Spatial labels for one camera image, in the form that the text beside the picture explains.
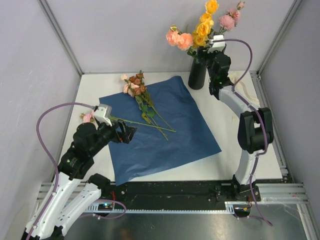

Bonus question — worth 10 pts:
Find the pink leafy flower stem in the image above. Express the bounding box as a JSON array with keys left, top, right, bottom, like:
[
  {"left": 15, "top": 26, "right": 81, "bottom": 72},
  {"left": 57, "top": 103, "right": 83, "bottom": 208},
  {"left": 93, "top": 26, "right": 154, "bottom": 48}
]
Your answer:
[{"left": 165, "top": 24, "right": 197, "bottom": 59}]

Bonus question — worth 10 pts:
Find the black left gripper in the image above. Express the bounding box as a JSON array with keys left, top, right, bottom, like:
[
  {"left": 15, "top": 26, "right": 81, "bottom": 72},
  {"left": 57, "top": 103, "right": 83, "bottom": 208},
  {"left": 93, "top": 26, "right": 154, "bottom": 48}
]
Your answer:
[{"left": 89, "top": 117, "right": 137, "bottom": 156}]

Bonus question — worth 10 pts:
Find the yellow rose stem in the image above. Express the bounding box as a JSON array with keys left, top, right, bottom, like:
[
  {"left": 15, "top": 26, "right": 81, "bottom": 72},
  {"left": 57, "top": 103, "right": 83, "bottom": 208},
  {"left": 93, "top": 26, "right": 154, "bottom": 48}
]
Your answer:
[{"left": 191, "top": 0, "right": 219, "bottom": 49}]

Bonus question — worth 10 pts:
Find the small peach flower stem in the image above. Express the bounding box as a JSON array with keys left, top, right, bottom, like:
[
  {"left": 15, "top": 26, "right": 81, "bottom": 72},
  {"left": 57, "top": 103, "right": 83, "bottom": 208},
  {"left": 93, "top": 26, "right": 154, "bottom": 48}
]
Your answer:
[{"left": 121, "top": 74, "right": 136, "bottom": 97}]

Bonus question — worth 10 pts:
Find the blue wrapping paper sheet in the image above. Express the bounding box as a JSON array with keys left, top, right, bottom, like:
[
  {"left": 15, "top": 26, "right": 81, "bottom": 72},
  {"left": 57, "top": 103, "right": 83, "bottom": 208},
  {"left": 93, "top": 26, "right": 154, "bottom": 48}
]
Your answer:
[{"left": 95, "top": 74, "right": 221, "bottom": 184}]

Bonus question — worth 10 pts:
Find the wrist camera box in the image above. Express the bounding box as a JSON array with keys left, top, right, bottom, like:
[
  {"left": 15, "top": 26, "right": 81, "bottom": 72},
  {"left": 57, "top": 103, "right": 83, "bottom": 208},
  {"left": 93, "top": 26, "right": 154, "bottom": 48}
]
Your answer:
[
  {"left": 93, "top": 103, "right": 113, "bottom": 127},
  {"left": 207, "top": 34, "right": 226, "bottom": 53}
]

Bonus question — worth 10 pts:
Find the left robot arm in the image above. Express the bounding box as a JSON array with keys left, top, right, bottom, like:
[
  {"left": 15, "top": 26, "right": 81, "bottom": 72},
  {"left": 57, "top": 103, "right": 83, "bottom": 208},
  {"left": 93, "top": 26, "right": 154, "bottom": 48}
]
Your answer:
[{"left": 22, "top": 120, "right": 137, "bottom": 240}]

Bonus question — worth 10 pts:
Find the black cone vase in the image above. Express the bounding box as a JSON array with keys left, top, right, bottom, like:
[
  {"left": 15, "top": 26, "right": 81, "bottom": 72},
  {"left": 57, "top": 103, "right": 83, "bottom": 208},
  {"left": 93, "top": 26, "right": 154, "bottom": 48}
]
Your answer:
[{"left": 188, "top": 58, "right": 207, "bottom": 90}]

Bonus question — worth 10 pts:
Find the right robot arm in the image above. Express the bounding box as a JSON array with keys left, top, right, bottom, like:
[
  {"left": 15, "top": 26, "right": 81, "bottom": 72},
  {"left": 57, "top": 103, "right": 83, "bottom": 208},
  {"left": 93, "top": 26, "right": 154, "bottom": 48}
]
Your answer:
[{"left": 197, "top": 47, "right": 274, "bottom": 201}]

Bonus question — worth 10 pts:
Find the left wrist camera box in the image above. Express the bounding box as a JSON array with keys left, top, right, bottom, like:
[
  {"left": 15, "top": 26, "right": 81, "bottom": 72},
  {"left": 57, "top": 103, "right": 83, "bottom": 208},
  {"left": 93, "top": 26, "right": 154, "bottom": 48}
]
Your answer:
[{"left": 93, "top": 103, "right": 113, "bottom": 127}]

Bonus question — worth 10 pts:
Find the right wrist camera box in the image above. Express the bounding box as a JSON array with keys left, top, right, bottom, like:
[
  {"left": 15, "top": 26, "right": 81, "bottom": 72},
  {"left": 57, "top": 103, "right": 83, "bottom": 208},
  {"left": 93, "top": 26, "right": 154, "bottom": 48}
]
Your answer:
[{"left": 207, "top": 34, "right": 226, "bottom": 53}]

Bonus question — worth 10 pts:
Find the large pink rose stem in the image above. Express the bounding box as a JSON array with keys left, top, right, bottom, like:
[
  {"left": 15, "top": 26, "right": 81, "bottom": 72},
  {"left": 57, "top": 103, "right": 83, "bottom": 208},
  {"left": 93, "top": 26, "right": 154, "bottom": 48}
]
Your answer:
[{"left": 79, "top": 112, "right": 176, "bottom": 133}]

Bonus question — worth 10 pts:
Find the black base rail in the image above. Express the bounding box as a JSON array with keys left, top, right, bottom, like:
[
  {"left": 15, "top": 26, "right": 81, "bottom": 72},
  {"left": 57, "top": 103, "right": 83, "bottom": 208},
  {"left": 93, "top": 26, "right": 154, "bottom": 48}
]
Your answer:
[{"left": 99, "top": 180, "right": 261, "bottom": 212}]

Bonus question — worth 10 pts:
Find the cream printed ribbon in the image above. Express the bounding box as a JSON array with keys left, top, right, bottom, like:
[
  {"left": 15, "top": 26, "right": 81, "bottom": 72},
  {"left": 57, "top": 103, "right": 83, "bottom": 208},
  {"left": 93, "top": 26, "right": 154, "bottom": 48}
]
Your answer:
[{"left": 228, "top": 71, "right": 260, "bottom": 105}]

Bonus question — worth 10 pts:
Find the brown dried rose stem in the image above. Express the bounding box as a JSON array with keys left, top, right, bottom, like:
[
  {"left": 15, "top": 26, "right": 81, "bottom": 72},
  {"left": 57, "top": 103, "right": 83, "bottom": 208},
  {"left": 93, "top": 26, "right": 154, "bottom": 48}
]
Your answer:
[{"left": 128, "top": 70, "right": 174, "bottom": 141}]

